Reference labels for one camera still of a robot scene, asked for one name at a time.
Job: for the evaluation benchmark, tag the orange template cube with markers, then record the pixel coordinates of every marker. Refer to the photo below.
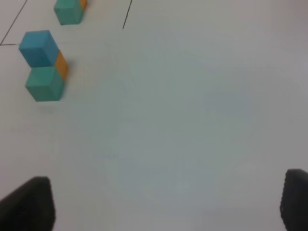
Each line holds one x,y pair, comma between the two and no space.
83,4

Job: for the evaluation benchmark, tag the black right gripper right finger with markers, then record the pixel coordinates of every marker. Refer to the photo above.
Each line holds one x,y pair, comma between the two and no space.
294,201

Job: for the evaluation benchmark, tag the orange wooden cube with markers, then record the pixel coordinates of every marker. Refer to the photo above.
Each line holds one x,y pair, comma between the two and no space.
61,65

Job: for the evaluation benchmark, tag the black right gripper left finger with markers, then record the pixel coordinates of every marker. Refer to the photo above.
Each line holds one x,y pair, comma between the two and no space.
30,207

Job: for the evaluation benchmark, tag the green template cube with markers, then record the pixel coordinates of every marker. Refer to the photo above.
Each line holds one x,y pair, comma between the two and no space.
68,12

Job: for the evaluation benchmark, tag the blue wooden cube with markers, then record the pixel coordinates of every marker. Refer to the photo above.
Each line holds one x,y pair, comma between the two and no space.
39,48

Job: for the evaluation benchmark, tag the green wooden cube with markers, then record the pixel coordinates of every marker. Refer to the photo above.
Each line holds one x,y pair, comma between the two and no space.
45,84

